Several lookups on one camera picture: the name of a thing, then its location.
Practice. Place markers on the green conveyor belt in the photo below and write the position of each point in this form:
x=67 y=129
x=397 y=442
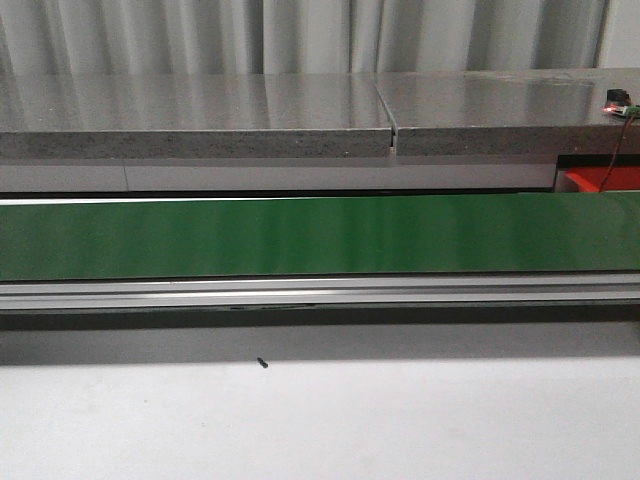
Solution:
x=326 y=235

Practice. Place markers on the grey pleated curtain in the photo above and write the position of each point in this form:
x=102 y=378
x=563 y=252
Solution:
x=272 y=37

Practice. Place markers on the grey stone countertop slab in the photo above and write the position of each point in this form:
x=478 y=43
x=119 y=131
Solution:
x=201 y=116
x=536 y=112

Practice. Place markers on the grey stone countertop slab left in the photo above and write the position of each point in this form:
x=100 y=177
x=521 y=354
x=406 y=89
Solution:
x=201 y=116

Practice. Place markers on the red plastic bin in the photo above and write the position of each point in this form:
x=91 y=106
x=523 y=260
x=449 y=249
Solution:
x=590 y=179

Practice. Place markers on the aluminium conveyor side rail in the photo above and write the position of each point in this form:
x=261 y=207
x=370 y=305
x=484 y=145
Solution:
x=329 y=291

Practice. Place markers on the grey stone countertop slab right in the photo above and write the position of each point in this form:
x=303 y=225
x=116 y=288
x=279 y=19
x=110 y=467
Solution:
x=536 y=112

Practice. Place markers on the small sensor circuit board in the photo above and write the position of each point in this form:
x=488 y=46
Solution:
x=618 y=102

